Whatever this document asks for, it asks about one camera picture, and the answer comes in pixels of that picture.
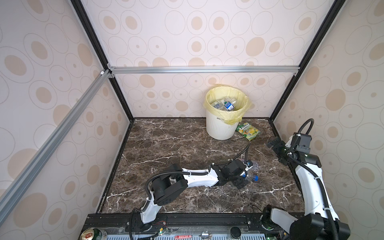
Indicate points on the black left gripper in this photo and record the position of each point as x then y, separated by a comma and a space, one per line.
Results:
239, 181

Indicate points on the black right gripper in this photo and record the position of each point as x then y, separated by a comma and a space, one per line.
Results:
278, 148

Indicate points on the clear square bottle green label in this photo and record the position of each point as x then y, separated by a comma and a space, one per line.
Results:
218, 105

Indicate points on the Pepsi label clear bottle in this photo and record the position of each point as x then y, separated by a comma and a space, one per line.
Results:
230, 105

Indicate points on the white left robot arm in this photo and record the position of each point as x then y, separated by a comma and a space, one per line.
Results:
165, 187

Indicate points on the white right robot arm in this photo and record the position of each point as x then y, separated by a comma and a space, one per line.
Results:
320, 221

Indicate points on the white ribbed waste bin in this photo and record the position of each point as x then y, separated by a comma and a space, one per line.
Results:
217, 129

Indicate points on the clear bottle dark label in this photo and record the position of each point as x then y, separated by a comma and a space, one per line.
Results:
255, 168

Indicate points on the green Fox's candy bag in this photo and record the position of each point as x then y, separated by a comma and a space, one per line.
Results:
248, 131

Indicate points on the green beer can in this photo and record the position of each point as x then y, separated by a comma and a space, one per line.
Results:
93, 234

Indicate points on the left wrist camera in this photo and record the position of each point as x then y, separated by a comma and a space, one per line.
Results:
249, 165

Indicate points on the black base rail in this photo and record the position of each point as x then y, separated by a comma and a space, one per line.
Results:
240, 226

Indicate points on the black right corner post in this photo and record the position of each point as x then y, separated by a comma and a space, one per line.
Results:
320, 34

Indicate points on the horizontal aluminium rail back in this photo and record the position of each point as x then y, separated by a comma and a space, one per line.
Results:
205, 70

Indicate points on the diagonal aluminium rail left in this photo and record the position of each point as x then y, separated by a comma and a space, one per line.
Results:
21, 184

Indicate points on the black corner frame post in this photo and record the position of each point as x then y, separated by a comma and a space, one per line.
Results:
96, 44

